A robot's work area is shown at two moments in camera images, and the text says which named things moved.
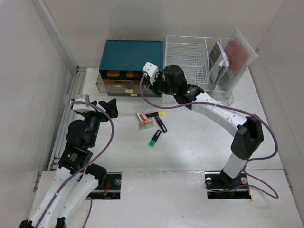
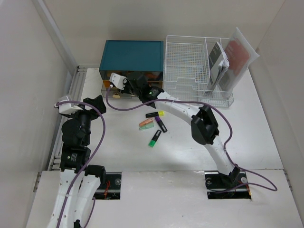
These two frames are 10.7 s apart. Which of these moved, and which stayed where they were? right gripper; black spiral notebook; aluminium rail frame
Moved: right gripper
Stayed: aluminium rail frame; black spiral notebook
